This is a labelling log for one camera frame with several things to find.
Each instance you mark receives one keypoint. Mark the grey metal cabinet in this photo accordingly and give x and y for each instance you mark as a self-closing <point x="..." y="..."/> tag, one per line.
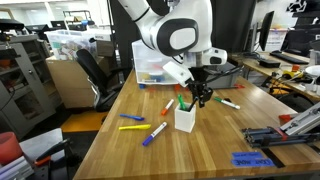
<point x="24" y="85"/>

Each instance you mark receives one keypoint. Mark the blue capped white marker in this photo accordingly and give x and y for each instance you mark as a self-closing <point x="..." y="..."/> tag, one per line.
<point x="154" y="134"/>

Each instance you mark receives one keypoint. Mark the black office chair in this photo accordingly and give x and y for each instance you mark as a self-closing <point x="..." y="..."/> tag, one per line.
<point x="105" y="94"/>

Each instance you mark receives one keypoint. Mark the black tripod with extrusion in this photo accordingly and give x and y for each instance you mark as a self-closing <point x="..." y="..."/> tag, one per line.
<point x="297" y="130"/>

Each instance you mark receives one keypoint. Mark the black computer monitor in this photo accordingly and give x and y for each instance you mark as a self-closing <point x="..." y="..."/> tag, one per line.
<point x="264" y="30"/>

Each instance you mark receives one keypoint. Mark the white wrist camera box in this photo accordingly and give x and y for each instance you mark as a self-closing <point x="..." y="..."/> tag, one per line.
<point x="178" y="72"/>

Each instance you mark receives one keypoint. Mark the cardboard box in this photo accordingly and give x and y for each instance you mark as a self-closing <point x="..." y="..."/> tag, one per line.
<point x="71" y="82"/>

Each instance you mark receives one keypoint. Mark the red bucket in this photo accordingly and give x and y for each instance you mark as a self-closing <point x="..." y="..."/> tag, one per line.
<point x="10" y="149"/>

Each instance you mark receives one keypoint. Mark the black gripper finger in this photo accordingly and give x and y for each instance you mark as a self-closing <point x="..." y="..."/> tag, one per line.
<point x="193" y="94"/>
<point x="201" y="102"/>

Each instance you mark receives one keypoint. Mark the yellow marker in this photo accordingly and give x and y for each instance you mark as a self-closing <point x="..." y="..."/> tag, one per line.
<point x="135" y="127"/>

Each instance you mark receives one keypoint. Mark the clear plastic drawer box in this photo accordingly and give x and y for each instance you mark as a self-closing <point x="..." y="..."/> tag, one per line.
<point x="149" y="65"/>

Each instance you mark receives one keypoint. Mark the clear storage bin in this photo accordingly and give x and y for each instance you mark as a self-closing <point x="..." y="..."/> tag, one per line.
<point x="65" y="43"/>

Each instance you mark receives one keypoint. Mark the black marker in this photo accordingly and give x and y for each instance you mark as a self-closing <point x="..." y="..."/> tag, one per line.
<point x="192" y="104"/>

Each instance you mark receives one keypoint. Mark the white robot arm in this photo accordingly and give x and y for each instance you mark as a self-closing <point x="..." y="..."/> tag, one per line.
<point x="186" y="30"/>

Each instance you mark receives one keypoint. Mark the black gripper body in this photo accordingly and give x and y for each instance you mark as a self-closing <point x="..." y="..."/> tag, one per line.
<point x="198" y="86"/>

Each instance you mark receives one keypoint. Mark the blue tape label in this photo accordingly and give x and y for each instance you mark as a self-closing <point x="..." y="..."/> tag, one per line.
<point x="250" y="159"/>

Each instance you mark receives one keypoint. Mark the black keyboard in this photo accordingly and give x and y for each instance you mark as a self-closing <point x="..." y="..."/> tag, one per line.
<point x="292" y="60"/>

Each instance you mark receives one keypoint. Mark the green capped white marker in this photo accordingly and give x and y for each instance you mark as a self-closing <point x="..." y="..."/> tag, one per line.
<point x="227" y="103"/>

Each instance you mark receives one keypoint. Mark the orange capped white marker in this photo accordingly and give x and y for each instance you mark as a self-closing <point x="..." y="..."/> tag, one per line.
<point x="166" y="108"/>

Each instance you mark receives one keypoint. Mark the white square pen holder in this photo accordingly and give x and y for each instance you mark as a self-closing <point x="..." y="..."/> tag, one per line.
<point x="184" y="120"/>

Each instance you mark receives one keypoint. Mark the green marker in holder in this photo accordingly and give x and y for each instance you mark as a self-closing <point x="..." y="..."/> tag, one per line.
<point x="181" y="102"/>

